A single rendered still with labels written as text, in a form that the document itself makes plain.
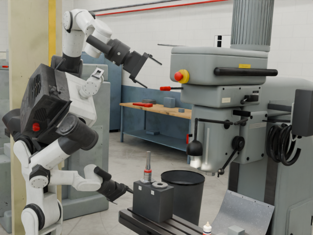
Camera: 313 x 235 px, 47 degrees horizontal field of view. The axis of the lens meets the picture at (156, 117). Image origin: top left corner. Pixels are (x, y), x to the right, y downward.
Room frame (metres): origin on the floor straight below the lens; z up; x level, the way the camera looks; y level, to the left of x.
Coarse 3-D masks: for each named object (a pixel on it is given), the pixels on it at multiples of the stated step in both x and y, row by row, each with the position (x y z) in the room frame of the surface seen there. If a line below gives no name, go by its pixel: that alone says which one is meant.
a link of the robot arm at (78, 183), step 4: (76, 172) 1.62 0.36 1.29; (76, 176) 1.60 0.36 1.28; (80, 176) 1.61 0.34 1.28; (76, 180) 1.59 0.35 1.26; (80, 180) 1.59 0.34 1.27; (84, 180) 1.59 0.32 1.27; (88, 180) 1.60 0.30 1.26; (92, 180) 1.61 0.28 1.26; (96, 180) 1.62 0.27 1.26; (72, 184) 1.61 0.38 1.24; (76, 184) 1.59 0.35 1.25; (80, 184) 1.59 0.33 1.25; (84, 184) 1.59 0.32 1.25; (88, 184) 1.60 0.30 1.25; (92, 184) 1.61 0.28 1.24; (96, 184) 1.61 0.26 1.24; (100, 184) 1.63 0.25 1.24; (76, 188) 1.60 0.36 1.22; (80, 188) 1.60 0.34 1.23; (84, 188) 1.61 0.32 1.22; (88, 188) 1.61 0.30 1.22; (92, 188) 1.62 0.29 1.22; (96, 188) 1.63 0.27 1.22
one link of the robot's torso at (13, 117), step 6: (18, 108) 1.85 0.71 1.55; (6, 114) 1.80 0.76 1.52; (12, 114) 1.80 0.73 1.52; (18, 114) 1.81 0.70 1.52; (6, 120) 1.80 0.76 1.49; (12, 120) 1.77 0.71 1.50; (18, 120) 1.75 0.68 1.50; (6, 126) 1.81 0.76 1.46; (12, 126) 1.77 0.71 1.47; (18, 126) 1.75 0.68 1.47; (12, 132) 1.77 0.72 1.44; (18, 132) 1.76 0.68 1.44; (30, 138) 1.71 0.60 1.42; (36, 144) 1.69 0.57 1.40; (42, 144) 1.70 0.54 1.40
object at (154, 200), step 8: (136, 184) 2.05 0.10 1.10; (144, 184) 2.03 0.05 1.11; (152, 184) 2.00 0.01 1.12; (160, 184) 2.02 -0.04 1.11; (136, 192) 2.04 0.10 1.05; (144, 192) 2.00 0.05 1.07; (152, 192) 1.96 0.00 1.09; (160, 192) 1.92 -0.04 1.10; (168, 192) 1.97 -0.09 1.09; (136, 200) 2.04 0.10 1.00; (144, 200) 2.00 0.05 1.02; (152, 200) 1.96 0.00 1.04; (160, 200) 1.92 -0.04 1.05; (168, 200) 1.97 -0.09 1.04; (136, 208) 2.04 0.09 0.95; (144, 208) 2.00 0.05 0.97; (152, 208) 1.96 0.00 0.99; (160, 208) 1.92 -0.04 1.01; (168, 208) 1.97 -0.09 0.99; (144, 216) 2.00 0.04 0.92; (152, 216) 1.95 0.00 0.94; (160, 216) 1.92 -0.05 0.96; (168, 216) 1.98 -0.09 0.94
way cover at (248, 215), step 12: (228, 192) 2.06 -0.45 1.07; (228, 204) 2.03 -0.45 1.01; (240, 204) 1.98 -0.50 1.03; (252, 204) 1.93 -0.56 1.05; (264, 204) 1.89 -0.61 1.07; (216, 216) 2.02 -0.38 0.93; (228, 216) 1.98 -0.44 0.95; (240, 216) 1.94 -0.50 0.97; (252, 216) 1.89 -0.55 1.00; (264, 216) 1.85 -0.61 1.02; (216, 228) 1.96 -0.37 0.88; (264, 228) 1.82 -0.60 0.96
